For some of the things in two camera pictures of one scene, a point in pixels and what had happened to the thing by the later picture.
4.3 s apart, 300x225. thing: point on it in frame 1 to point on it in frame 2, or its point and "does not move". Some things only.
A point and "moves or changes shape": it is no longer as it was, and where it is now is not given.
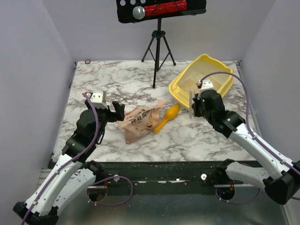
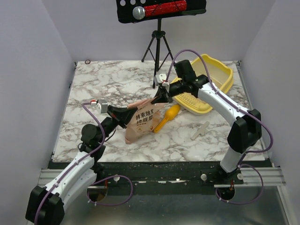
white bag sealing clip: (190, 110) to (202, 130)
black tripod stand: (159, 48) does not move
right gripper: (195, 108) to (168, 91)
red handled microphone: (139, 12) does not move
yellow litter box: (187, 79) does not move
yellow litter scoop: (171, 111) does not move
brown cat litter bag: (138, 121) moves or changes shape
